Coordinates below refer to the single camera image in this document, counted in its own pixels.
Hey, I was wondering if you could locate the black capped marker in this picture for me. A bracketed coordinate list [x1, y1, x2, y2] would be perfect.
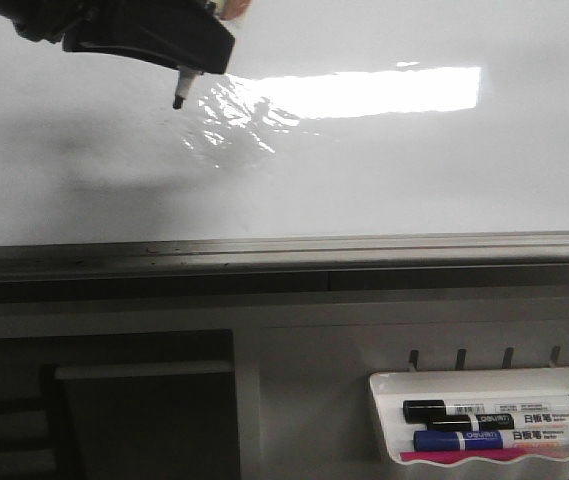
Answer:
[402, 394, 569, 423]
[426, 411, 569, 432]

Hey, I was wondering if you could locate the taped black whiteboard marker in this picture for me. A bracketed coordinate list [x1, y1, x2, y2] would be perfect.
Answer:
[172, 0, 255, 110]

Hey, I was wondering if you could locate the blue capped whiteboard marker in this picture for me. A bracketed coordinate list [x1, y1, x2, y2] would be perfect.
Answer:
[413, 428, 569, 451]

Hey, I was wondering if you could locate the black capped marker top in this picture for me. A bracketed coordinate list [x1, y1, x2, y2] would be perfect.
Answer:
[402, 394, 569, 423]

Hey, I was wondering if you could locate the white whiteboard with grey frame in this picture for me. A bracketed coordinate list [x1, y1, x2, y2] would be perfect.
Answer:
[0, 1, 569, 281]

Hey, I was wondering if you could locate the black capped marker middle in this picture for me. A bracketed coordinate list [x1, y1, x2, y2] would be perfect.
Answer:
[426, 411, 569, 432]

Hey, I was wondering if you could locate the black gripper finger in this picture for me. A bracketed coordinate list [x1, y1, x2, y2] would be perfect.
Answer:
[62, 0, 235, 74]

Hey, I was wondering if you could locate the pink eraser strip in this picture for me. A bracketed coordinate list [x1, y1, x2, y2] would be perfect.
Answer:
[400, 448, 526, 464]

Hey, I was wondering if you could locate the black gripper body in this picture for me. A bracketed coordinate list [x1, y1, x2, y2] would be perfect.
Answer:
[0, 0, 115, 46]

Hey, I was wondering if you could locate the white plastic marker tray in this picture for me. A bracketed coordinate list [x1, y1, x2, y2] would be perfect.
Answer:
[368, 367, 569, 479]

